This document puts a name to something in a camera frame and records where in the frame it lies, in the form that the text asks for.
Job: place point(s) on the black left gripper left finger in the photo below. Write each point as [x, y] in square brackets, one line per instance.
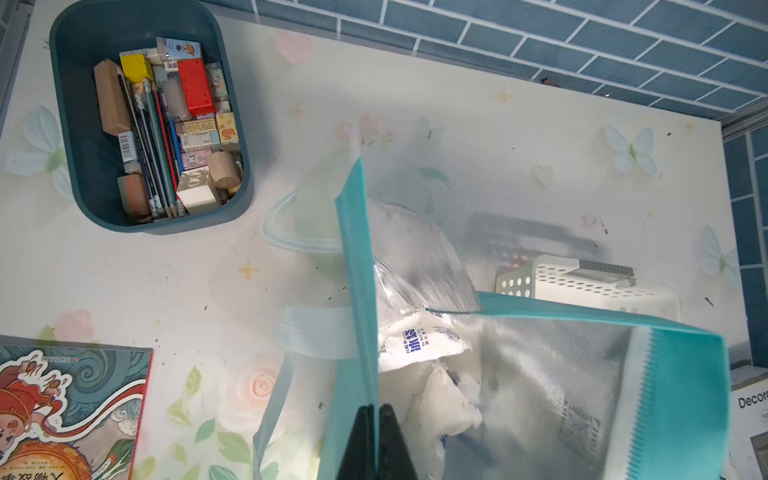
[358, 462]

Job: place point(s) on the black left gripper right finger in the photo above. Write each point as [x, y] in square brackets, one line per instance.
[394, 458]

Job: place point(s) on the plain white ice pack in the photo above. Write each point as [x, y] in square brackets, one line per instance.
[441, 410]

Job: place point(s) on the white printed ice pack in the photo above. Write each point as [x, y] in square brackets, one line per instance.
[420, 336]

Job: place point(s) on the teal insulated delivery bag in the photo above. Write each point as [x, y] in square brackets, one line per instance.
[565, 391]

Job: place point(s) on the white perforated plastic basket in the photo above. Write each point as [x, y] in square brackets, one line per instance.
[590, 284]

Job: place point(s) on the colourful illustrated children's book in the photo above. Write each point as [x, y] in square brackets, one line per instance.
[70, 410]

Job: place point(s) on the white eraser block in bin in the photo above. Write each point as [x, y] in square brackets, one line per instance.
[199, 199]

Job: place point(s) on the wooden cylinder in bin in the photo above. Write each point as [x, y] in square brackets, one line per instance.
[223, 170]

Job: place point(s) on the white Decorate furniture book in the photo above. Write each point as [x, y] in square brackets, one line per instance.
[748, 422]

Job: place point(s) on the red box in bin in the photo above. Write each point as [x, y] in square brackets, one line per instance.
[195, 87]

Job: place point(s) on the brown cardboard box in bin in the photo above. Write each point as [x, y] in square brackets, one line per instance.
[114, 115]

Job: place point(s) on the yellow block in bin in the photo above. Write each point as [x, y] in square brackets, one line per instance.
[136, 68]

